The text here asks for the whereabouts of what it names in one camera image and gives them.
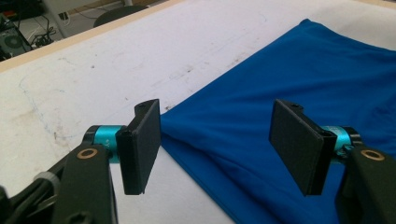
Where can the black computer tower with fan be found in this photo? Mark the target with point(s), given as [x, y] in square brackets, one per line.
[14, 42]

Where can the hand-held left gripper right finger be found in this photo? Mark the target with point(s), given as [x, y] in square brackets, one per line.
[299, 146]

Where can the white table mat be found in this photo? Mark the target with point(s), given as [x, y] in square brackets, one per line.
[93, 77]

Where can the blue T-shirt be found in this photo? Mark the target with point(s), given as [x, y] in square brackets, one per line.
[249, 109]

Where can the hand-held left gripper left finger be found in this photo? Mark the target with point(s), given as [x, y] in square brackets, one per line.
[140, 149]

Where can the black round stool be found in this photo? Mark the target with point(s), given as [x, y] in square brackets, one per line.
[118, 14]

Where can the light wooden table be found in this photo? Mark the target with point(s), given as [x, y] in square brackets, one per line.
[62, 44]

